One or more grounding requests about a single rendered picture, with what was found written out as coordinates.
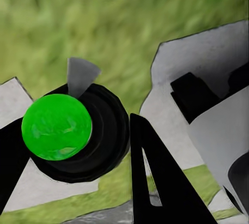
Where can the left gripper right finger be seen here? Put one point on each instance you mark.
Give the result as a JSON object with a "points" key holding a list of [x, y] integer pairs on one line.
{"points": [[180, 202]]}

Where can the insectifuge atomizer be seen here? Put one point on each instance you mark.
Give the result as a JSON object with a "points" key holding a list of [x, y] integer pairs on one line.
{"points": [[79, 131]]}

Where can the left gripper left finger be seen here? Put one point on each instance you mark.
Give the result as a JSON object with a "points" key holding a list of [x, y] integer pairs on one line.
{"points": [[14, 156]]}

